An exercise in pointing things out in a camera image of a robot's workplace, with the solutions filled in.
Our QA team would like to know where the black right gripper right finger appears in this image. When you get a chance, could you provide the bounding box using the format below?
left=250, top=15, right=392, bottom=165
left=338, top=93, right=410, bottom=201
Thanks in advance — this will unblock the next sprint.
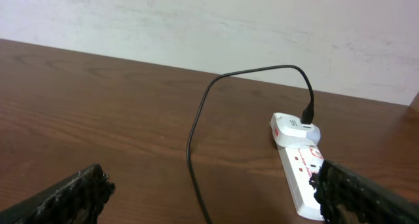
left=309, top=160, right=418, bottom=224

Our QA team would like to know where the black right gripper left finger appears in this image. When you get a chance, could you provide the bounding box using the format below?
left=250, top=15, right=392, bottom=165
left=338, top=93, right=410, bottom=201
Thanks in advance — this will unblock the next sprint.
left=1, top=164, right=116, bottom=224

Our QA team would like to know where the black USB charging cable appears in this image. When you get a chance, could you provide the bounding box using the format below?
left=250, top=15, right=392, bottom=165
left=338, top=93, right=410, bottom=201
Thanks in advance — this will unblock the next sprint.
left=185, top=64, right=316, bottom=224

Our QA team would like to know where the white USB charger adapter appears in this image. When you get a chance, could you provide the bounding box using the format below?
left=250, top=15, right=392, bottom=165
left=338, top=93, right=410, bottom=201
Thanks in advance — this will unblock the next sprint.
left=270, top=113, right=321, bottom=149

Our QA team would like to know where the white power strip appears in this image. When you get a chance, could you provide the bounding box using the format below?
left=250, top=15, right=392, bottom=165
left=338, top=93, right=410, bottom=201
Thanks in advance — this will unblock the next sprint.
left=278, top=146, right=324, bottom=221

